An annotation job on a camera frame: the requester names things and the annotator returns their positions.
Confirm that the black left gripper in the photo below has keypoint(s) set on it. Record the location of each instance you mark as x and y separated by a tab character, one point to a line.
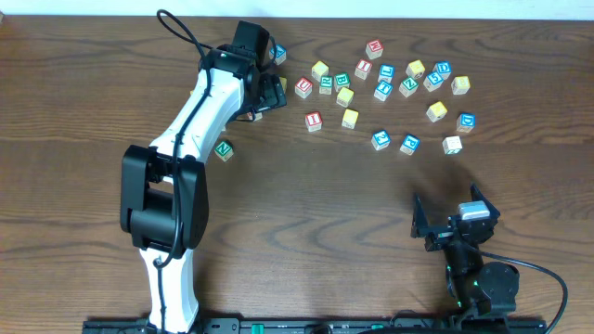
272	96

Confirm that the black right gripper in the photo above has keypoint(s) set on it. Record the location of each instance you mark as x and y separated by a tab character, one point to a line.
447	233

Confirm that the red i block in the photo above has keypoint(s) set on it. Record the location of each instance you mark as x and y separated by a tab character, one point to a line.
313	121
363	69

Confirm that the blue 2 block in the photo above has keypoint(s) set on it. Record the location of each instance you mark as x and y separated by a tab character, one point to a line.
380	140

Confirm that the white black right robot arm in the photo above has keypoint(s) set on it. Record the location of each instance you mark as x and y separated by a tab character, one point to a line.
482	290

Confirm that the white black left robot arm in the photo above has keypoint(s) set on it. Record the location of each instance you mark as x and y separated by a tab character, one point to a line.
164	198

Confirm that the yellow block near left gripper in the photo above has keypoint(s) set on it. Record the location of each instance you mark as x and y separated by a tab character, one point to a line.
283	82

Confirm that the red E block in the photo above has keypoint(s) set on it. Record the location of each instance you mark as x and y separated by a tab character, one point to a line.
254	116

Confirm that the red U block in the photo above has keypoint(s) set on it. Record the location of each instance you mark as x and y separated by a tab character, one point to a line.
303	88

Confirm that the blue X block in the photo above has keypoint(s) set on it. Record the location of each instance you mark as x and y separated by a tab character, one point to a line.
278	54

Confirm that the yellow block top middle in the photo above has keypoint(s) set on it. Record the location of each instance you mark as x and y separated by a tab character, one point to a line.
319	70

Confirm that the green R block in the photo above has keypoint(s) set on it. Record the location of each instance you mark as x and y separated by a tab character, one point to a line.
326	85

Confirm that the plain wooden block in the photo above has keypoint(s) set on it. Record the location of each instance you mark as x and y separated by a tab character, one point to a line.
452	145

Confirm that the green B block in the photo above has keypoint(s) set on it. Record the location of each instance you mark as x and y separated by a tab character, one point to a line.
341	80

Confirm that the green N block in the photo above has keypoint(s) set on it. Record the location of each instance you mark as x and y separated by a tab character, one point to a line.
224	150

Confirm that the yellow block below B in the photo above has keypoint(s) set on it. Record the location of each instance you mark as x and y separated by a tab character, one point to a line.
345	97

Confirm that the blue P block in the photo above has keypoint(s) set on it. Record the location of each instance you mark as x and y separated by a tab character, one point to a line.
409	144

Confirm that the yellow block lower middle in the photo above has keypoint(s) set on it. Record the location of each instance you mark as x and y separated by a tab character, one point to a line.
349	118

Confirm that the blue D block lower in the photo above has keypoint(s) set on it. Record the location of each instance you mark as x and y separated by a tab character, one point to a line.
465	122

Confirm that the blue d block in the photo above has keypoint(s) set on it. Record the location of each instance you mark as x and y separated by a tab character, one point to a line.
465	122
443	68

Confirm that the yellow block right middle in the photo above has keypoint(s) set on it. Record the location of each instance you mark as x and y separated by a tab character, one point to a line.
436	111

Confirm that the blue T block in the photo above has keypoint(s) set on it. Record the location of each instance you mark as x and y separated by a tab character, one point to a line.
383	90

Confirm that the red H block top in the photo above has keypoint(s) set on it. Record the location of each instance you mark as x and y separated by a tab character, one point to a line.
374	49

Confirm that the blue L block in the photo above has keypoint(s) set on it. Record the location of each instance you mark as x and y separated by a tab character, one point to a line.
386	73

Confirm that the yellow block far right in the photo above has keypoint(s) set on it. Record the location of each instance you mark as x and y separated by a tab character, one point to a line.
460	85

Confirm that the blue S block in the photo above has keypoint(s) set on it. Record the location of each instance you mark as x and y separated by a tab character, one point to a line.
433	81

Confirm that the green Z block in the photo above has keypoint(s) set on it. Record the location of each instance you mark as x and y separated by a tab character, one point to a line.
408	87

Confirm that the blue D block upper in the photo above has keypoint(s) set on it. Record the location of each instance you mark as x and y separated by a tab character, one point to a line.
443	68

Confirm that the yellow block upper right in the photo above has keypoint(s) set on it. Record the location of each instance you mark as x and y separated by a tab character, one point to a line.
415	69

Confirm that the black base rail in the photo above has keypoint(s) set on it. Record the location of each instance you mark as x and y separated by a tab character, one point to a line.
402	324

